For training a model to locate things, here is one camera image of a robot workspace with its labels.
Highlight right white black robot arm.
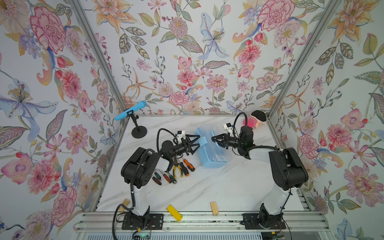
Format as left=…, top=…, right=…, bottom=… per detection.
left=212, top=112, right=309, bottom=229

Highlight yellow handled pliers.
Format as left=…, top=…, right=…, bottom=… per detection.
left=173, top=158, right=183, bottom=179

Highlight dark red handled screwdriver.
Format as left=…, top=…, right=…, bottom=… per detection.
left=152, top=176, right=162, bottom=186

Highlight orange handled screwdriver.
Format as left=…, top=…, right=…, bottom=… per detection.
left=183, top=159, right=195, bottom=172

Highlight black orange screwdriver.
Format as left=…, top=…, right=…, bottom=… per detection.
left=179, top=163, right=190, bottom=177

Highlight pink plush toy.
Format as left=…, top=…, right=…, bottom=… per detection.
left=244, top=110, right=267, bottom=129

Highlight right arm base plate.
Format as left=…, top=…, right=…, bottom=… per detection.
left=241, top=213, right=287, bottom=230

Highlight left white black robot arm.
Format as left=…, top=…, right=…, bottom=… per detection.
left=121, top=128, right=200, bottom=217

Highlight yellow utility knife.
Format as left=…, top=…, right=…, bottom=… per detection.
left=167, top=205, right=183, bottom=222

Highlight black ratchet wrench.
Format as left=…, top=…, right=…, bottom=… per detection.
left=165, top=171, right=177, bottom=184

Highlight aluminium front rail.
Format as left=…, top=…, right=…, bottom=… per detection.
left=74, top=211, right=330, bottom=234

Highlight blue microphone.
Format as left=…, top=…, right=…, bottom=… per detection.
left=115, top=101, right=147, bottom=121

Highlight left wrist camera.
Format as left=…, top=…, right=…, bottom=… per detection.
left=176, top=131, right=186, bottom=144

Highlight black microphone stand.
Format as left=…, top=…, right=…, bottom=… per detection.
left=128, top=113, right=148, bottom=139

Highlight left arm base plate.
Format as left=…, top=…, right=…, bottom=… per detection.
left=122, top=213, right=164, bottom=230

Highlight blue plastic tool box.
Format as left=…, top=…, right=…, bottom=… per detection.
left=195, top=127, right=228, bottom=169

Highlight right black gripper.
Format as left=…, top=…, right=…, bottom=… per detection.
left=213, top=135, right=245, bottom=151

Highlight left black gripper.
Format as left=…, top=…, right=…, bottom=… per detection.
left=168, top=136, right=201, bottom=161

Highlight small wooden block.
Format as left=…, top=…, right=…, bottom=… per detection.
left=119, top=198, right=130, bottom=212

